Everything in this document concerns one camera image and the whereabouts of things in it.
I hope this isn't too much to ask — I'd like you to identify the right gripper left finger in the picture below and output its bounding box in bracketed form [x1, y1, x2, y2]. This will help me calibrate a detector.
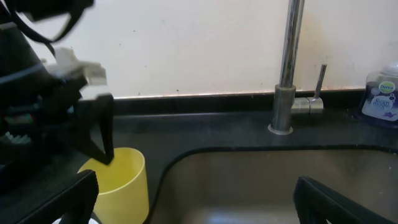
[0, 169, 100, 224]

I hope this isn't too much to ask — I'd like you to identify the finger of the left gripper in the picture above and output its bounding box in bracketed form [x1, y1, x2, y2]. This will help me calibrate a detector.
[72, 92, 116, 166]

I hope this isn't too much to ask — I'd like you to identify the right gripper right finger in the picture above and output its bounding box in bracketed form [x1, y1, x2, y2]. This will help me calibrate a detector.
[293, 175, 398, 224]

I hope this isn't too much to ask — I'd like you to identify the yellow cup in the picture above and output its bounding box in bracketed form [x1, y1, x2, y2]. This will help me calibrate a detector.
[77, 147, 150, 224]

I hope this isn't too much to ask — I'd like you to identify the white cup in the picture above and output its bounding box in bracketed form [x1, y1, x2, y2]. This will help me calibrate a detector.
[52, 217, 101, 224]

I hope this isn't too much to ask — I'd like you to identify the steel sink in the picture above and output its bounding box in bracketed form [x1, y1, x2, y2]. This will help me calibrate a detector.
[148, 145, 398, 224]

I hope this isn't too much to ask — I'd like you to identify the steel tap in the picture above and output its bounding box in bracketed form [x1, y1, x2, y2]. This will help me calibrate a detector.
[267, 0, 328, 136]

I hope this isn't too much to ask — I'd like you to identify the blue soap bottle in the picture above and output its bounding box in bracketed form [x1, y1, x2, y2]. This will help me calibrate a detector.
[356, 60, 398, 130]

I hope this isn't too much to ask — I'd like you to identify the black cable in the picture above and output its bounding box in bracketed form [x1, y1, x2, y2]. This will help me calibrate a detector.
[6, 0, 83, 58]

